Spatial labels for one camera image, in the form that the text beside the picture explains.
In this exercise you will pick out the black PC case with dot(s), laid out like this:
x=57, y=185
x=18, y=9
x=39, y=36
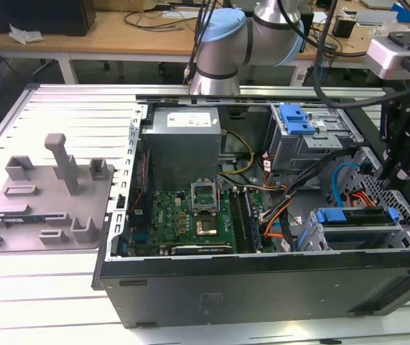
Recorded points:
x=262, y=287

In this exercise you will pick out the black graphics card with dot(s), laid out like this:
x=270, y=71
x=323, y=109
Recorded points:
x=204, y=248

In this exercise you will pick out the wooden desk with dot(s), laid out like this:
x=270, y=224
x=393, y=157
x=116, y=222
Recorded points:
x=82, y=43

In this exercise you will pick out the grey parts rack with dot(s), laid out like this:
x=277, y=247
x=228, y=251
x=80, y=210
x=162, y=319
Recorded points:
x=46, y=201

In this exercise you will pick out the CPU socket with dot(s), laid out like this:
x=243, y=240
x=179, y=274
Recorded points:
x=206, y=227

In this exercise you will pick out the clear plastic bag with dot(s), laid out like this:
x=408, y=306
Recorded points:
x=384, y=27

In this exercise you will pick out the small black cube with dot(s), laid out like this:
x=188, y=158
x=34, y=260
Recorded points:
x=344, y=28

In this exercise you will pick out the grey power supply unit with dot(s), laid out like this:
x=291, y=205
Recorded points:
x=179, y=151

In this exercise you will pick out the grey optical drive cage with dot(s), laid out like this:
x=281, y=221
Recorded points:
x=298, y=151

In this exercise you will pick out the green motherboard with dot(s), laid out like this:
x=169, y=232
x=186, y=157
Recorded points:
x=176, y=215

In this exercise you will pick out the large black box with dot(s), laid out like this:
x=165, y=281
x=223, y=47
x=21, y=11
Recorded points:
x=39, y=18

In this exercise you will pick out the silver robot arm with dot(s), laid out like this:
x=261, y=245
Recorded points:
x=226, y=46

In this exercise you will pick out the crumpled white plastic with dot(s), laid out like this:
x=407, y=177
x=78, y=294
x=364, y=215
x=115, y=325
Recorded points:
x=25, y=35

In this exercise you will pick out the blue plastic drive latch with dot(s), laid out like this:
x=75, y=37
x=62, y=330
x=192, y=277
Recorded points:
x=294, y=118

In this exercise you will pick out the flat grey device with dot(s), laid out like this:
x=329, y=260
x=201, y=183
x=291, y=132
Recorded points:
x=373, y=17

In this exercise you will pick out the blue cardboard box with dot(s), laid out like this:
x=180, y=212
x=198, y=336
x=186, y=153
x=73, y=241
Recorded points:
x=400, y=12

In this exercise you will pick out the hard disk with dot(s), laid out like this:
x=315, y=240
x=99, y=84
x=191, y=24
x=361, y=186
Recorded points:
x=330, y=215

